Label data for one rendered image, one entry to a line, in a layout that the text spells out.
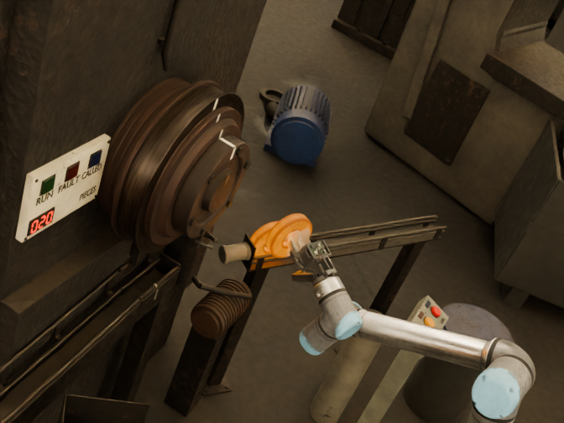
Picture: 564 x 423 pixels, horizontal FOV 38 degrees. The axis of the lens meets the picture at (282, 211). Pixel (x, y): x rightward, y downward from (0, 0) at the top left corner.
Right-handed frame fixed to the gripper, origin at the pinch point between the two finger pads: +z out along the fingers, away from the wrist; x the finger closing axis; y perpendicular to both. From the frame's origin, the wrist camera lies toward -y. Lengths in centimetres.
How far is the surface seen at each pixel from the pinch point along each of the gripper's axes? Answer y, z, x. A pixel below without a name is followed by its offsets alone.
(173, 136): 44, 9, 57
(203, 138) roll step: 43, 8, 48
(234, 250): -17.3, 5.8, 9.9
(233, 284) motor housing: -32.7, 0.8, 5.2
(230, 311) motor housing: -32.0, -8.4, 11.6
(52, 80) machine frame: 61, 13, 89
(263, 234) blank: -10.7, 6.1, 1.8
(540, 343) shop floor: -76, -49, -172
